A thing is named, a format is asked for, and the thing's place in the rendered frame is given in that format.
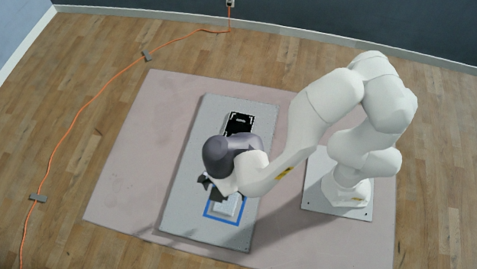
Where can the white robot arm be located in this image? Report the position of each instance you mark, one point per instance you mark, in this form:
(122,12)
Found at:
(239,162)

